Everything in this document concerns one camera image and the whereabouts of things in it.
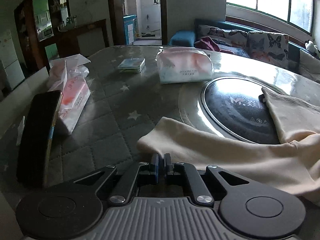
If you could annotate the butterfly pillow upright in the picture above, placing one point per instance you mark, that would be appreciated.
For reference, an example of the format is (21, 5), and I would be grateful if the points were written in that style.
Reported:
(268, 47)

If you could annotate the blue corner sofa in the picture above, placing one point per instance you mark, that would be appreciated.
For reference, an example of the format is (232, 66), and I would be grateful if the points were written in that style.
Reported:
(187, 38)

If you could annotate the white pink tissue pack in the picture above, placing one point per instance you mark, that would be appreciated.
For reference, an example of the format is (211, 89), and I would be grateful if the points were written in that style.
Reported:
(180, 65)

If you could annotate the butterfly pillow lying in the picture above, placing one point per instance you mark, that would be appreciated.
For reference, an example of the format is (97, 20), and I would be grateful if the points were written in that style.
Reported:
(233, 40)

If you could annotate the cream fabric garment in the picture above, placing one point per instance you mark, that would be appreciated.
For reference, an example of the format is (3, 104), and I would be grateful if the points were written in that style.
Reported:
(291, 166)

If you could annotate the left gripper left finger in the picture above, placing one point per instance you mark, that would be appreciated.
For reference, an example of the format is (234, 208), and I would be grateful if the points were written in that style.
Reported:
(139, 174)

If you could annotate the small flat card box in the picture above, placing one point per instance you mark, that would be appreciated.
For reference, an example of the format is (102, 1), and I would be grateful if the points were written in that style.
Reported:
(134, 65)

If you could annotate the magenta garment on sofa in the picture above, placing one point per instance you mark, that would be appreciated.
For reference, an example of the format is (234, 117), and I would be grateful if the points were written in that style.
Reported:
(208, 44)

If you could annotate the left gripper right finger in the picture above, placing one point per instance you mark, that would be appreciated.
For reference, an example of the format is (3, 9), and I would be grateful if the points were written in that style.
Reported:
(187, 176)

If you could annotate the grey cushion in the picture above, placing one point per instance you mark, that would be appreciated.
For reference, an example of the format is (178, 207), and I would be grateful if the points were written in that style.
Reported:
(308, 65)

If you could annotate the quilted grey star table cover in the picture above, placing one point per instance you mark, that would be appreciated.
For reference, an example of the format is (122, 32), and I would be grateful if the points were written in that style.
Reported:
(125, 106)

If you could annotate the dark wooden cabinet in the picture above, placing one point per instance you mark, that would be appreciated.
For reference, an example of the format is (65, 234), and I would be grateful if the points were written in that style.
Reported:
(51, 29)

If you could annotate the panda plush toy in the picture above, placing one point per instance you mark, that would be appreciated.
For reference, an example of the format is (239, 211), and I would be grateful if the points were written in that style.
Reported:
(312, 48)

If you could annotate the pink tissue pack near edge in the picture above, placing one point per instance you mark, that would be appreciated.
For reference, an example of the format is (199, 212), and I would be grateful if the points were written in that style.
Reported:
(68, 75)

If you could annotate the round black induction cooktop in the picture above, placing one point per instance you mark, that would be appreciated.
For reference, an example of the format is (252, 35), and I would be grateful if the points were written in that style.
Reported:
(237, 106)

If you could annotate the white refrigerator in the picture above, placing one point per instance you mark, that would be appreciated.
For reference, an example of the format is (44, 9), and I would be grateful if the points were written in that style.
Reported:
(11, 71)

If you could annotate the blue white small cabinet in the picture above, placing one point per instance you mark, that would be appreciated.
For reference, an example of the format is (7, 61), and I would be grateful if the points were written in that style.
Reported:
(130, 27)

